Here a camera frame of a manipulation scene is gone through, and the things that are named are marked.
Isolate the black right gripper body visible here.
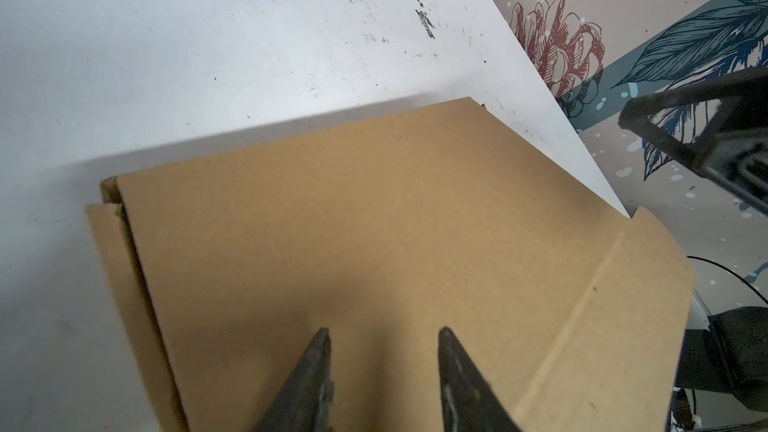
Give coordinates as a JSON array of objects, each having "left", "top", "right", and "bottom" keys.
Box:
[{"left": 693, "top": 95, "right": 767, "bottom": 214}]

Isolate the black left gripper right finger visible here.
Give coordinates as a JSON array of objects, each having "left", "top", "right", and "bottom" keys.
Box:
[{"left": 437, "top": 327, "right": 522, "bottom": 432}]

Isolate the brown cardboard paper box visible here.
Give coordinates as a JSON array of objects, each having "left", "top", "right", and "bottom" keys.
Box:
[{"left": 86, "top": 98, "right": 693, "bottom": 431}]

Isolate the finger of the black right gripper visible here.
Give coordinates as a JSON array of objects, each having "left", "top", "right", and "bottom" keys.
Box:
[{"left": 619, "top": 68, "right": 767, "bottom": 168}]

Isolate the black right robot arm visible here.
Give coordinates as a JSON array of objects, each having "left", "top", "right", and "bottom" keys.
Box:
[{"left": 618, "top": 67, "right": 767, "bottom": 412}]

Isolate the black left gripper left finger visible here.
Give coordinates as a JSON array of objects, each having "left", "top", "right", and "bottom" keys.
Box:
[{"left": 253, "top": 328, "right": 334, "bottom": 432}]

